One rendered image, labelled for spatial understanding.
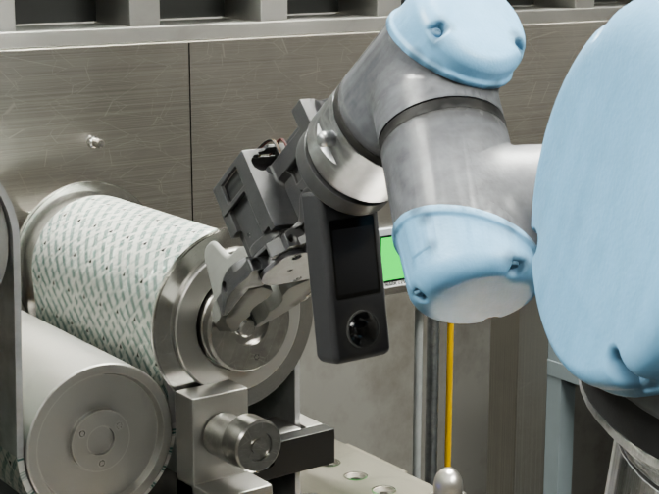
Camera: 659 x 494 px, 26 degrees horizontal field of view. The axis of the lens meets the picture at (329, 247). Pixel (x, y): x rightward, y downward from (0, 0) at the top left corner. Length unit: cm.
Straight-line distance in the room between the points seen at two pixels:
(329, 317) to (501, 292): 18
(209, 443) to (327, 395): 205
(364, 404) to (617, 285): 280
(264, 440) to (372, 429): 218
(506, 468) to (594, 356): 168
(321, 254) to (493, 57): 19
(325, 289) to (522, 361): 112
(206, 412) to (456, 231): 38
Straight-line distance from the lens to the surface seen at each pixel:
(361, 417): 320
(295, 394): 117
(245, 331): 106
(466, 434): 343
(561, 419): 293
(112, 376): 108
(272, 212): 96
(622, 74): 41
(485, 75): 81
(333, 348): 93
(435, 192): 78
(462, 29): 81
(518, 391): 204
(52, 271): 126
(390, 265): 162
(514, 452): 207
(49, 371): 108
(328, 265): 92
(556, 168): 45
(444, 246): 76
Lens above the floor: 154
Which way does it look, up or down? 12 degrees down
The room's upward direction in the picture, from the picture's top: straight up
